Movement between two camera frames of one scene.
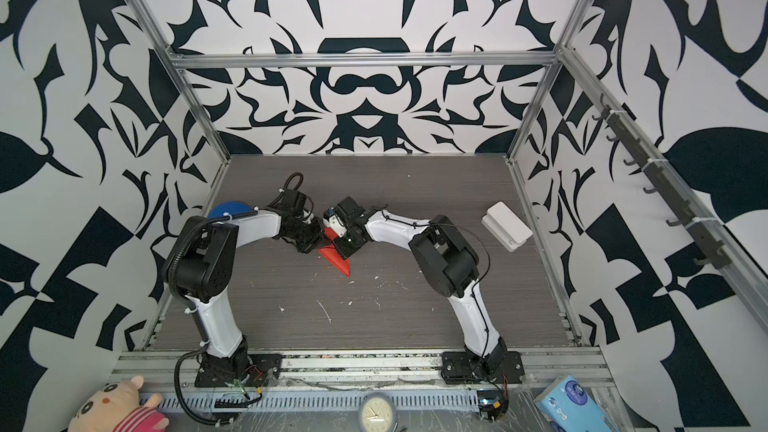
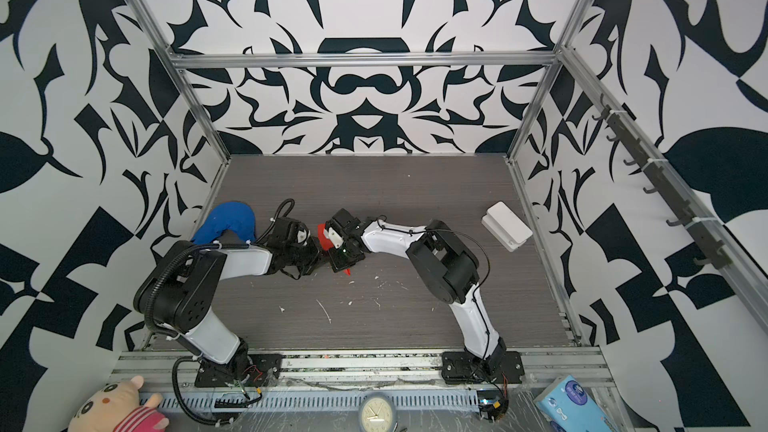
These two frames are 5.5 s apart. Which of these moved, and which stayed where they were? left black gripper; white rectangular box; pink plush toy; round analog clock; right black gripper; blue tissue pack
Moved: right black gripper; left black gripper
Stayed: round analog clock; white rectangular box; pink plush toy; blue tissue pack
